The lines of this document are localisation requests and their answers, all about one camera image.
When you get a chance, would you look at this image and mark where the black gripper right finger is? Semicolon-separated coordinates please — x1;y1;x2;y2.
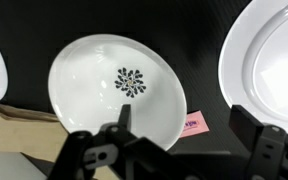
228;104;288;180

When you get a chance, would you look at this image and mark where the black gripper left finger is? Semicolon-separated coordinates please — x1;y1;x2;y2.
47;103;198;180

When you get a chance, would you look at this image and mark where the white bowl with floral print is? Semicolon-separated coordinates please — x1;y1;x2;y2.
47;33;188;151

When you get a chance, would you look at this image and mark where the pink packet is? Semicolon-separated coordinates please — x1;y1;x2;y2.
178;110;211;140

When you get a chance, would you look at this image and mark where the large white plate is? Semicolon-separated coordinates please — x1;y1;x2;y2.
217;0;288;138

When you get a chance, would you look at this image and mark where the folded brown napkin stack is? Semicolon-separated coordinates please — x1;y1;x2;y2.
0;102;120;180

